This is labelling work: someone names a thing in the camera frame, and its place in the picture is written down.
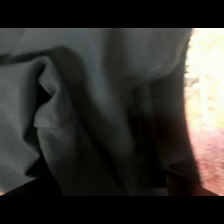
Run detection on grey shirt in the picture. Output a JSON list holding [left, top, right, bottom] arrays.
[[0, 28, 203, 197]]

